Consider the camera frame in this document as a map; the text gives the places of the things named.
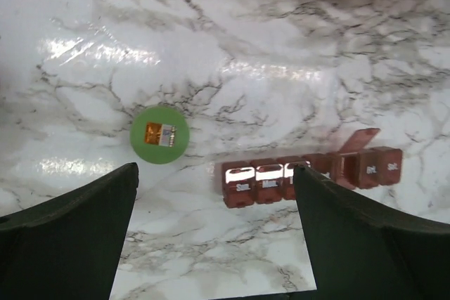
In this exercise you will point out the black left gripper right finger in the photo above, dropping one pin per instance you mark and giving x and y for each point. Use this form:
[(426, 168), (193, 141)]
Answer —
[(362, 249)]

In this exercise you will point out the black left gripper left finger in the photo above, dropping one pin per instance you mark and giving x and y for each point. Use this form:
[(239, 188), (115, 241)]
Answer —
[(69, 247)]

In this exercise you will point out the green bottle cap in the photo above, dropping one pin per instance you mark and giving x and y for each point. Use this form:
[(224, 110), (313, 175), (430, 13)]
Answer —
[(159, 135)]

